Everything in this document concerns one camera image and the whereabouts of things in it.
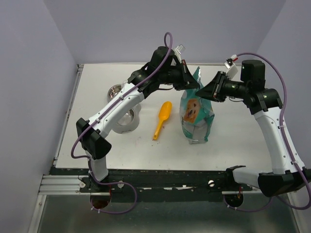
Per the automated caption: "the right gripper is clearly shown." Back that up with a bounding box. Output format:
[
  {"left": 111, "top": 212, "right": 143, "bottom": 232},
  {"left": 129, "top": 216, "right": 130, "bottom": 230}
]
[{"left": 194, "top": 70, "right": 248, "bottom": 102}]

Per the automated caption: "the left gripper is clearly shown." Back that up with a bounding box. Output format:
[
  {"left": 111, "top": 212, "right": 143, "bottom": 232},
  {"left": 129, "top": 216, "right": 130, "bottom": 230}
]
[{"left": 158, "top": 60, "right": 201, "bottom": 91}]

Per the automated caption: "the green pet food bag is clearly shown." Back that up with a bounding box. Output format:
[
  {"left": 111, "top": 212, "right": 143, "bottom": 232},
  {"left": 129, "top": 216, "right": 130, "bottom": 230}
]
[{"left": 179, "top": 67, "right": 216, "bottom": 145}]

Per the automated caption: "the yellow plastic scoop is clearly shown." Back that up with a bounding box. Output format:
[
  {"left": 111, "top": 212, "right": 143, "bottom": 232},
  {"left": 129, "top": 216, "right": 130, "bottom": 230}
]
[{"left": 153, "top": 101, "right": 173, "bottom": 140}]

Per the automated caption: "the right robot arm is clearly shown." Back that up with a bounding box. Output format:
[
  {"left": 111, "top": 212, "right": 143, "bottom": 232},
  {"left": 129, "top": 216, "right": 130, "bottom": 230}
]
[{"left": 196, "top": 60, "right": 311, "bottom": 197}]

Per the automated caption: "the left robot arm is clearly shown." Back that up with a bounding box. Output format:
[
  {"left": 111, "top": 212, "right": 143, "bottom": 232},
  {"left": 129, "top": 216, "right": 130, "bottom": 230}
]
[{"left": 76, "top": 45, "right": 200, "bottom": 192}]

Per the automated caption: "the grey double bowl feeder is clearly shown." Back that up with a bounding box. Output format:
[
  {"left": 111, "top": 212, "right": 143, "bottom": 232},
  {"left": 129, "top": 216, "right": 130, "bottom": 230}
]
[{"left": 107, "top": 84, "right": 141, "bottom": 134}]

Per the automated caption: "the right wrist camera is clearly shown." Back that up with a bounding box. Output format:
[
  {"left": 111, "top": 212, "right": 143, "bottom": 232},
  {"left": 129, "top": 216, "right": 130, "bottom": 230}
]
[{"left": 224, "top": 54, "right": 238, "bottom": 80}]

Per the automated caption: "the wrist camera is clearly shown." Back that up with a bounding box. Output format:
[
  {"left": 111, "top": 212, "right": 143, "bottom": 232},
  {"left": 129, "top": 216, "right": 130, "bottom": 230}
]
[
  {"left": 224, "top": 54, "right": 238, "bottom": 80},
  {"left": 173, "top": 44, "right": 186, "bottom": 62}
]

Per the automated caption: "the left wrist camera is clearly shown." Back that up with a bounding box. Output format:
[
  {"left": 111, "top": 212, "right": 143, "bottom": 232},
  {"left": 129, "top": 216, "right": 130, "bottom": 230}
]
[{"left": 173, "top": 44, "right": 186, "bottom": 62}]

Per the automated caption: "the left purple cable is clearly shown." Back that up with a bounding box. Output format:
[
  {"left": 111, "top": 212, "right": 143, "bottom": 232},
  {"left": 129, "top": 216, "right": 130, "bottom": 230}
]
[{"left": 70, "top": 32, "right": 174, "bottom": 215}]

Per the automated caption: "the aluminium frame profile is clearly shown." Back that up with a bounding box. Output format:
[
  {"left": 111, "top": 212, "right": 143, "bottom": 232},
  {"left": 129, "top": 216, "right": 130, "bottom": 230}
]
[{"left": 39, "top": 170, "right": 259, "bottom": 195}]

